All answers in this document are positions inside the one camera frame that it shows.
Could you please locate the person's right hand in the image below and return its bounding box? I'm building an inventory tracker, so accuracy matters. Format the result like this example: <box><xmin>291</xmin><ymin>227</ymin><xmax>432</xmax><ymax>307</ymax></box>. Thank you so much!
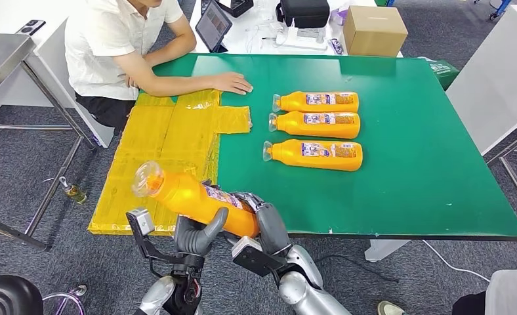
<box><xmin>211</xmin><ymin>72</ymin><xmax>254</xmax><ymax>96</ymax></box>

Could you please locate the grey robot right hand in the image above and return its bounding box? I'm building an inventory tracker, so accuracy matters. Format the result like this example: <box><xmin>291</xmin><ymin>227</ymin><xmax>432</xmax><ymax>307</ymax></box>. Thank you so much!
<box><xmin>230</xmin><ymin>191</ymin><xmax>292</xmax><ymax>257</ymax></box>

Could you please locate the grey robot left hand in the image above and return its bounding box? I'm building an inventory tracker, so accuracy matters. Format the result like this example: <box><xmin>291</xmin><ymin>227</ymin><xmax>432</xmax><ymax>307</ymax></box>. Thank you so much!
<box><xmin>173</xmin><ymin>207</ymin><xmax>230</xmax><ymax>257</ymax></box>

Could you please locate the orange detergent bottle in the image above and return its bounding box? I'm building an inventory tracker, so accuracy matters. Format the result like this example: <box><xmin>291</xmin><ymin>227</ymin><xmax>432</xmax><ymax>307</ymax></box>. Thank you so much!
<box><xmin>268</xmin><ymin>110</ymin><xmax>362</xmax><ymax>140</ymax></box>
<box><xmin>131</xmin><ymin>161</ymin><xmax>262</xmax><ymax>239</ymax></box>
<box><xmin>272</xmin><ymin>91</ymin><xmax>360</xmax><ymax>114</ymax></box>
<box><xmin>262</xmin><ymin>138</ymin><xmax>363</xmax><ymax>172</ymax></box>

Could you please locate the small yellow liquid bottle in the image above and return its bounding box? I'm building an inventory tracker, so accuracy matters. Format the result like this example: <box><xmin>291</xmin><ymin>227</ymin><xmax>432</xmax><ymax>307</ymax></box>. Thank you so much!
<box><xmin>59</xmin><ymin>176</ymin><xmax>88</xmax><ymax>205</ymax></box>

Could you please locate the person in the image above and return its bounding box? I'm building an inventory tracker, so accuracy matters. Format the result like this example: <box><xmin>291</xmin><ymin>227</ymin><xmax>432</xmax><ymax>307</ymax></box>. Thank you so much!
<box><xmin>451</xmin><ymin>268</ymin><xmax>517</xmax><ymax>315</ymax></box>
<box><xmin>64</xmin><ymin>0</ymin><xmax>254</xmax><ymax>131</ymax></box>

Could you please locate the dark tablet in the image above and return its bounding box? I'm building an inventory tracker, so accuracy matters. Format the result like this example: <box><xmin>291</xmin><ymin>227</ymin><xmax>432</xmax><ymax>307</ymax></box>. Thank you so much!
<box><xmin>195</xmin><ymin>0</ymin><xmax>234</xmax><ymax>54</ymax></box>

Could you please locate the yellow taped cardboard mat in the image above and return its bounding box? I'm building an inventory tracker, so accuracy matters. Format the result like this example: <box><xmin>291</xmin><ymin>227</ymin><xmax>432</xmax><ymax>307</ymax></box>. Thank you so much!
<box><xmin>88</xmin><ymin>90</ymin><xmax>253</xmax><ymax>236</ymax></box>

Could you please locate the black device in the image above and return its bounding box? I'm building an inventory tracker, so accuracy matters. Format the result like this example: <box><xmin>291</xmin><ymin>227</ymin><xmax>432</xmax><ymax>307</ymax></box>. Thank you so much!
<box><xmin>217</xmin><ymin>0</ymin><xmax>255</xmax><ymax>18</ymax></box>

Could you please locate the black carrying case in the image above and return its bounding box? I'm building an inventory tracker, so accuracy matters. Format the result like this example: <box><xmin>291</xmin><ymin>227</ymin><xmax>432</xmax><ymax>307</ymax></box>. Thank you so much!
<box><xmin>276</xmin><ymin>0</ymin><xmax>331</xmax><ymax>29</ymax></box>

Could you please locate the black smartphone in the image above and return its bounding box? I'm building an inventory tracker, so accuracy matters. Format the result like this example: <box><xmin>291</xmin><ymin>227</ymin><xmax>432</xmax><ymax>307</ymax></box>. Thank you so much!
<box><xmin>16</xmin><ymin>19</ymin><xmax>47</xmax><ymax>36</ymax></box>

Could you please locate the white table leg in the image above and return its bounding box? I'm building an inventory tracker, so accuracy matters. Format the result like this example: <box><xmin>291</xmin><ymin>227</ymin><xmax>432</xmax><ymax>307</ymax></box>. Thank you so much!
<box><xmin>365</xmin><ymin>239</ymin><xmax>412</xmax><ymax>263</ymax></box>

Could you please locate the chrome stool base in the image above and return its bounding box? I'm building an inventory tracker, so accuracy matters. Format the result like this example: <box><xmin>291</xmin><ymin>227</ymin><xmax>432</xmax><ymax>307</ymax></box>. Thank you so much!
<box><xmin>42</xmin><ymin>284</ymin><xmax>88</xmax><ymax>315</ymax></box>

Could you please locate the purple plastic bag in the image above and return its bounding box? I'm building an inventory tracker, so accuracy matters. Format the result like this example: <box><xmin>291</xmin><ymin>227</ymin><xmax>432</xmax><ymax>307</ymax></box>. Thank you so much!
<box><xmin>329</xmin><ymin>6</ymin><xmax>350</xmax><ymax>26</ymax></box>

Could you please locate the stainless steel table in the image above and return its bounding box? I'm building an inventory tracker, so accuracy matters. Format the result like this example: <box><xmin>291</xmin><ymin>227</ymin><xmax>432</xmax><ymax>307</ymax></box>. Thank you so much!
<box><xmin>0</xmin><ymin>32</ymin><xmax>96</xmax><ymax>252</ymax></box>

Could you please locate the person's shoe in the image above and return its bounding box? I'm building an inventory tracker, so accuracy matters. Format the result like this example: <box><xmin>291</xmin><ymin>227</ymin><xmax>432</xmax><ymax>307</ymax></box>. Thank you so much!
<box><xmin>377</xmin><ymin>301</ymin><xmax>406</xmax><ymax>315</ymax></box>

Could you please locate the brown cardboard box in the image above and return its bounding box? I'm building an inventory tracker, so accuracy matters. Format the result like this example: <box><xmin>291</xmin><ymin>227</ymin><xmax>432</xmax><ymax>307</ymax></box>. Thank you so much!
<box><xmin>343</xmin><ymin>5</ymin><xmax>409</xmax><ymax>58</ymax></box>

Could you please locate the green bag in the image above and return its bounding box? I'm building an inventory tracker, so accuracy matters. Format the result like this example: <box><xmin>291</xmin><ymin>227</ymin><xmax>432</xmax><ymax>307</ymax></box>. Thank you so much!
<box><xmin>419</xmin><ymin>56</ymin><xmax>460</xmax><ymax>91</ymax></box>

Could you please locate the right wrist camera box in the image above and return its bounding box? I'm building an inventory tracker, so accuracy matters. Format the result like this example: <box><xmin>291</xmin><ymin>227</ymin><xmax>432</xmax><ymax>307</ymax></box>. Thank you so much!
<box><xmin>231</xmin><ymin>236</ymin><xmax>285</xmax><ymax>278</ymax></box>

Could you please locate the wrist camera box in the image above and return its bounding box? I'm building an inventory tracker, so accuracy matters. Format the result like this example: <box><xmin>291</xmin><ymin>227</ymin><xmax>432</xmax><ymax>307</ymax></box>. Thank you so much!
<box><xmin>231</xmin><ymin>236</ymin><xmax>285</xmax><ymax>278</ymax></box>
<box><xmin>125</xmin><ymin>207</ymin><xmax>156</xmax><ymax>239</ymax></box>

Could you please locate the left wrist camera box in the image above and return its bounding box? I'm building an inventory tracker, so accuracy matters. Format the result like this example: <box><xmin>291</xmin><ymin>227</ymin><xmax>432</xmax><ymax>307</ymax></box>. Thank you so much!
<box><xmin>125</xmin><ymin>207</ymin><xmax>156</xmax><ymax>239</ymax></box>

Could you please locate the black floor cable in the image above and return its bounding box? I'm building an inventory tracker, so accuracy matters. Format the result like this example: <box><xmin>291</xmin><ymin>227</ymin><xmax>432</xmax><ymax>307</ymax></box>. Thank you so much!
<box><xmin>312</xmin><ymin>254</ymin><xmax>400</xmax><ymax>284</ymax></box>

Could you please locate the white floor cable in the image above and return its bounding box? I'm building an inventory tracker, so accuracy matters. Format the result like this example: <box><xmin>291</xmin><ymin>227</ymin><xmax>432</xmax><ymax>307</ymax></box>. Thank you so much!
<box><xmin>421</xmin><ymin>239</ymin><xmax>492</xmax><ymax>284</ymax></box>

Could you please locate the metal desk frame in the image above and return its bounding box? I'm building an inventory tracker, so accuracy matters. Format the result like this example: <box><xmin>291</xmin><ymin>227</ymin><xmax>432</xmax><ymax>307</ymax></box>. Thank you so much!
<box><xmin>484</xmin><ymin>126</ymin><xmax>517</xmax><ymax>221</ymax></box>

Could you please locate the blue metal frame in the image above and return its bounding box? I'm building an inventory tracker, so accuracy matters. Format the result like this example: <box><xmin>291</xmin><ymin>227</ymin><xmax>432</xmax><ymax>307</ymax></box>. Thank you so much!
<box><xmin>473</xmin><ymin>0</ymin><xmax>514</xmax><ymax>21</ymax></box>

